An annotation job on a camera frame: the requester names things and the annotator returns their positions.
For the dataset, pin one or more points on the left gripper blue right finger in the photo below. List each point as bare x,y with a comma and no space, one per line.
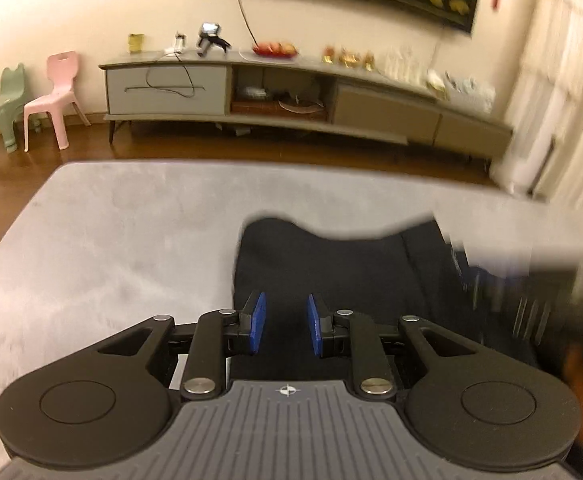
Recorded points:
352,335

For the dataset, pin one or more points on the yellow cup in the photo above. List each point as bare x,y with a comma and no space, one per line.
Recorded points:
135,43

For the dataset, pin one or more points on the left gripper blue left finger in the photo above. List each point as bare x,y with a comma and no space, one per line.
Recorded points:
217,337

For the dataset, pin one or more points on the cream curtain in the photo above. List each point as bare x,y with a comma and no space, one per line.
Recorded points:
545,158

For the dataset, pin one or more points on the long grey tv cabinet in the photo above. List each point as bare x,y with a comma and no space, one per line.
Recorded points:
244,91

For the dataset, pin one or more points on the golden ornament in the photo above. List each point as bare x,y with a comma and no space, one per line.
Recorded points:
349,59

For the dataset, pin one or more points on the black trousers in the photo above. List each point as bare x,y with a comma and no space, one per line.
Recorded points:
414,271

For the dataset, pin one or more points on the small black camera gadget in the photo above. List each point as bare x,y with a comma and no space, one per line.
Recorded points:
209,37

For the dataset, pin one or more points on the red fruit plate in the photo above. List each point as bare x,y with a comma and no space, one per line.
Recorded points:
275,50

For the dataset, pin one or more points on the white tray of items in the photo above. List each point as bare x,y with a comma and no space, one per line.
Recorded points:
469,94

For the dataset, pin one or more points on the pink plastic child chair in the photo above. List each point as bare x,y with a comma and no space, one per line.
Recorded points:
61,68

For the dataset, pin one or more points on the green plastic child chair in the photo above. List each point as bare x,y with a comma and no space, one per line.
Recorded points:
14,93

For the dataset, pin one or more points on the clear glasses on tray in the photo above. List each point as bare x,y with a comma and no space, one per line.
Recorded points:
401,65

